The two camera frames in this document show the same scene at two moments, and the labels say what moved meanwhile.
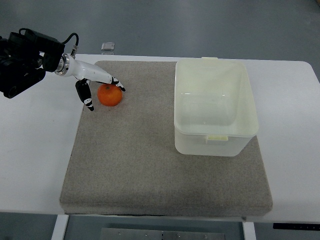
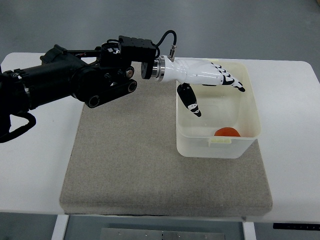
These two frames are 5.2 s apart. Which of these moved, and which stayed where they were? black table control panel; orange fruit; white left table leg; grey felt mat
Moved: orange fruit
Stayed: black table control panel; grey felt mat; white left table leg
